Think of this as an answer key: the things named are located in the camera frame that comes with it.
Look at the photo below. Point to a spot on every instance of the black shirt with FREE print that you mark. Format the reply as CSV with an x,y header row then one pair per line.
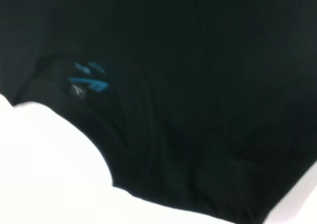
x,y
185,85

